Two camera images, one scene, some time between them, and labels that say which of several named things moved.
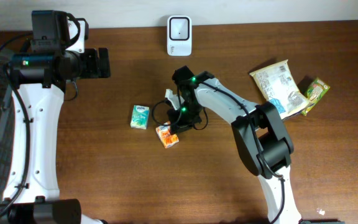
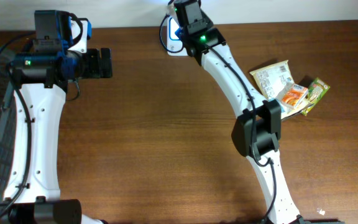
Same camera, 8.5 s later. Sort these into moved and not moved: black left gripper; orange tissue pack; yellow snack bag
Moved: orange tissue pack
Not moved: black left gripper; yellow snack bag
